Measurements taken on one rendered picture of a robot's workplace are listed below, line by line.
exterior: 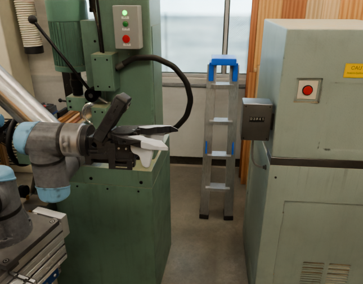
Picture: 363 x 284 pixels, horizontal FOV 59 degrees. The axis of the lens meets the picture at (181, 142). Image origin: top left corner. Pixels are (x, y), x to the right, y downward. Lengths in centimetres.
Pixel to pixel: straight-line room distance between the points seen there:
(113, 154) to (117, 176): 82
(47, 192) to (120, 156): 21
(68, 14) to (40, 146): 88
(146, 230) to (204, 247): 69
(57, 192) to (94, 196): 82
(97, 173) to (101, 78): 44
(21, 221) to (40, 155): 41
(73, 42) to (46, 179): 87
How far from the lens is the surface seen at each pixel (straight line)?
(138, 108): 147
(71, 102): 167
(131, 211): 160
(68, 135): 73
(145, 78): 142
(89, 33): 151
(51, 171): 79
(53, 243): 129
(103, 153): 73
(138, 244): 172
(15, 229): 114
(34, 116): 90
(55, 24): 156
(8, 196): 108
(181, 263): 215
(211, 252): 222
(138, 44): 134
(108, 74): 138
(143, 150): 65
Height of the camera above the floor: 151
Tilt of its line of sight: 24 degrees down
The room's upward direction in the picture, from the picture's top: straight up
